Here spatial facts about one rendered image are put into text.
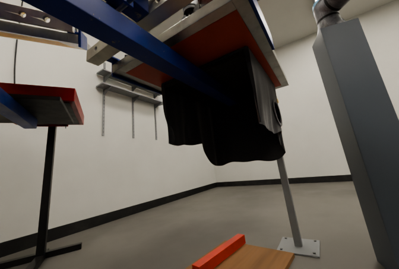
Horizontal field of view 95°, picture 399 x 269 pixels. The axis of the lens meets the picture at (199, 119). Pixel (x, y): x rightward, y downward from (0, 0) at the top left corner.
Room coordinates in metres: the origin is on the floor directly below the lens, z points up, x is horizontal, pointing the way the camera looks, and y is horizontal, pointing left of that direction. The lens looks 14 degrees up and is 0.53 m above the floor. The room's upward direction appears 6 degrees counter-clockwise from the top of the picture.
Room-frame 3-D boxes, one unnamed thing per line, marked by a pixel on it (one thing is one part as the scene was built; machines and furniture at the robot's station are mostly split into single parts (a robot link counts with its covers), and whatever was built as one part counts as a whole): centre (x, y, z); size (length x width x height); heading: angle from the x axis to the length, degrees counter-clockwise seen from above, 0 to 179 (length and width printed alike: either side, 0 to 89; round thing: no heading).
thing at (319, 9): (0.93, -0.84, 1.37); 0.13 x 0.12 x 0.14; 9
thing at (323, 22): (0.94, -0.83, 1.25); 0.15 x 0.15 x 0.10
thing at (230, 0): (0.87, -0.11, 0.97); 0.79 x 0.58 x 0.04; 148
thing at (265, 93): (0.82, -0.30, 0.77); 0.46 x 0.09 x 0.36; 148
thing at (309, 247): (1.28, -0.51, 0.48); 0.22 x 0.22 x 0.96; 58
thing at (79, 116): (1.22, 1.11, 1.06); 0.61 x 0.46 x 0.12; 28
